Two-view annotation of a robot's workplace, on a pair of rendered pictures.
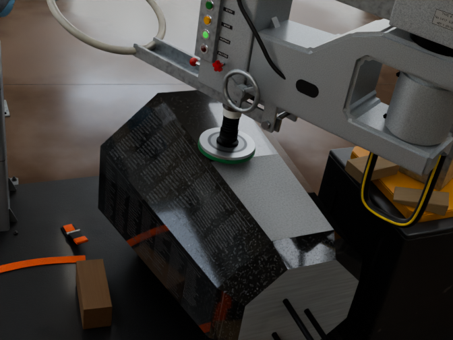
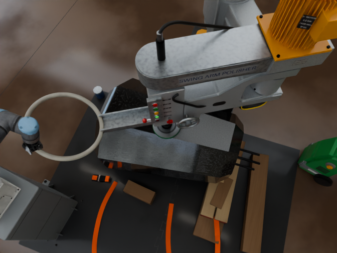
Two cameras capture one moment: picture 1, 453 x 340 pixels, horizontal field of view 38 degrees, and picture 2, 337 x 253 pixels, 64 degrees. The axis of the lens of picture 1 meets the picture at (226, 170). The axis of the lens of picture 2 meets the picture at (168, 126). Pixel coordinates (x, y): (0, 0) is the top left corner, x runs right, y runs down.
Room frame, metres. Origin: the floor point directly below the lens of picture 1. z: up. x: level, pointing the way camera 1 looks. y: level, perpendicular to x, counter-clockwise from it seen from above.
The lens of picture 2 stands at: (1.52, 0.53, 2.79)
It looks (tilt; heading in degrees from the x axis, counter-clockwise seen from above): 67 degrees down; 320
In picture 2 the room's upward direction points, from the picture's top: 4 degrees counter-clockwise
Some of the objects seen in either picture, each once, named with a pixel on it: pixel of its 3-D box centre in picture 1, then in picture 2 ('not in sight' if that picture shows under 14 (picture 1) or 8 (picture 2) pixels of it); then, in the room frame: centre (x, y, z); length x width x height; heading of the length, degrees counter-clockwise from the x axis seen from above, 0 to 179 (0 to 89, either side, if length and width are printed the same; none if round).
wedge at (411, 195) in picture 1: (420, 196); not in sight; (2.14, -0.76, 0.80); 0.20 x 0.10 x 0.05; 78
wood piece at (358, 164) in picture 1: (372, 166); not in sight; (2.30, -0.58, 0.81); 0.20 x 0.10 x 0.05; 125
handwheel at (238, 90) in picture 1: (247, 88); (187, 118); (1.98, -0.02, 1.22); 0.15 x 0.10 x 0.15; 58
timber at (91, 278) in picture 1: (93, 293); (139, 192); (2.07, 0.49, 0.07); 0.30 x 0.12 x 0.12; 22
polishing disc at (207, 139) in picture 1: (227, 143); (166, 124); (2.14, 0.01, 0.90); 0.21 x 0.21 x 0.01
